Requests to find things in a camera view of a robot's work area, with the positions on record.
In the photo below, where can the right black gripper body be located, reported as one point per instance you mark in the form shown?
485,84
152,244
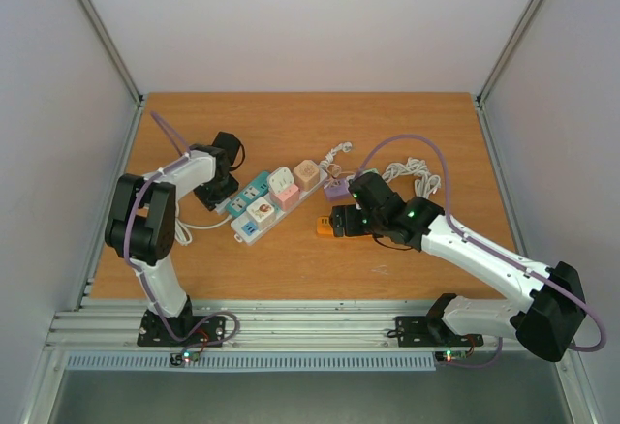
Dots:
340,221

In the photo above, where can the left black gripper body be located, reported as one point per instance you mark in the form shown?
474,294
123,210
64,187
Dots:
218,190

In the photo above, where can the long white power strip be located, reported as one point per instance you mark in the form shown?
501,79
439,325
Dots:
245,231

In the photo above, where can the white cube socket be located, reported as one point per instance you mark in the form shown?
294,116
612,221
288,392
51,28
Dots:
262,213

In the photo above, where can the peach cube adapter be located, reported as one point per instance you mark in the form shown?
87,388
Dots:
306,175

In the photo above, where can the pink cube socket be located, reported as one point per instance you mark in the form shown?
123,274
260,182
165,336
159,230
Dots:
286,199

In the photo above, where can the white round switch socket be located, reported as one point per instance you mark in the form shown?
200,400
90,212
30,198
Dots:
280,180

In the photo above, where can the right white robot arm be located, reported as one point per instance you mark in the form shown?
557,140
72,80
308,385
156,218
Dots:
542,306

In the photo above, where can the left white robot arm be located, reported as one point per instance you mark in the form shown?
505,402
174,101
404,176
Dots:
141,229

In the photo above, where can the orange power strip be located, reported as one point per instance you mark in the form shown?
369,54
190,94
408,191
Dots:
324,227

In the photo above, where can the teal power strip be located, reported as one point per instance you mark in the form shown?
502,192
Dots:
258,187

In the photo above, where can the purple power strip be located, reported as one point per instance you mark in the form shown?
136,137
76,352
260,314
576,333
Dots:
337,189

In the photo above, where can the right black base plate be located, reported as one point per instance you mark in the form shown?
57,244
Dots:
418,331

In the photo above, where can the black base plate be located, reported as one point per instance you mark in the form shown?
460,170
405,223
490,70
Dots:
418,331
186,328

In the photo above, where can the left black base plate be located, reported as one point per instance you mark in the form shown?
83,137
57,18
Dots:
186,328

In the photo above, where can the aluminium rail frame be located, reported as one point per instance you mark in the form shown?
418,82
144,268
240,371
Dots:
295,292

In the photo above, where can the grey slotted cable duct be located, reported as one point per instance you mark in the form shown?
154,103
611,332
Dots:
251,362

